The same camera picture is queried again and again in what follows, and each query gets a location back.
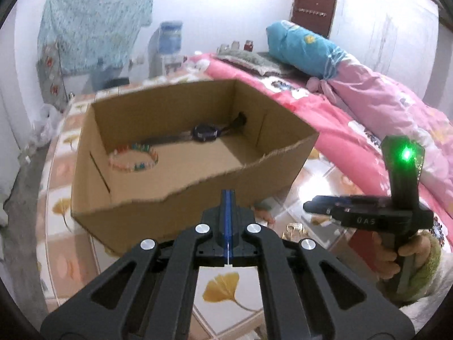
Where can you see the person's right hand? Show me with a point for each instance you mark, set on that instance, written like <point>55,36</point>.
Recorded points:
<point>384,255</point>

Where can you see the red glass jar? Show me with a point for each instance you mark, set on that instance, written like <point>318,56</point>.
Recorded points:
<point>247,45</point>

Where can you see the brown door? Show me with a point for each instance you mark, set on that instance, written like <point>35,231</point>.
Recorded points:
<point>313,3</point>

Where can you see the tile patterned tablecloth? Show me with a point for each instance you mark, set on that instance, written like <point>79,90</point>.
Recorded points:
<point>60,251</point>

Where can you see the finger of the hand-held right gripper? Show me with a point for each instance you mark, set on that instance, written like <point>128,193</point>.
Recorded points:
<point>354,201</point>
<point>354,217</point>

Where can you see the blue pillow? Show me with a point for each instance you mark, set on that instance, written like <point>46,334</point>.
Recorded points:
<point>300,46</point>

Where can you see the clear plastic bag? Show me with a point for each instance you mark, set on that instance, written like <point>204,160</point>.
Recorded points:
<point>46,117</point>

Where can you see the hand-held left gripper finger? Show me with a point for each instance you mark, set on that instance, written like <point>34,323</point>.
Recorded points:
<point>225,219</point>
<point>233,226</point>

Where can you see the blue patterned cloth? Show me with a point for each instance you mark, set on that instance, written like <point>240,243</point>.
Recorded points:
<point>92,17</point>

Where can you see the black smartwatch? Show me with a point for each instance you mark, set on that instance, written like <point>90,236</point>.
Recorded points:
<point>205,132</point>

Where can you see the grey patterned cloth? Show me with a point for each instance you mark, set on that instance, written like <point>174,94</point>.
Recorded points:
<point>53,85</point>

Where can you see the white wardrobe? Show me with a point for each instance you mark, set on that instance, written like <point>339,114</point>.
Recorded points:
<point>14,131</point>

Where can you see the pink blanket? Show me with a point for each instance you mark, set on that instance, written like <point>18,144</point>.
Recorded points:
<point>371,106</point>

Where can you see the grey cushion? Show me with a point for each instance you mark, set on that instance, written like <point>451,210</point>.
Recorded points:
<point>247,59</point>

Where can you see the brown cardboard box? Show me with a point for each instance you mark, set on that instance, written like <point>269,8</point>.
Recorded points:
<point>141,219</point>

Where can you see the water dispenser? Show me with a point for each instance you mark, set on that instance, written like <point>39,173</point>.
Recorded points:
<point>170,37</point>

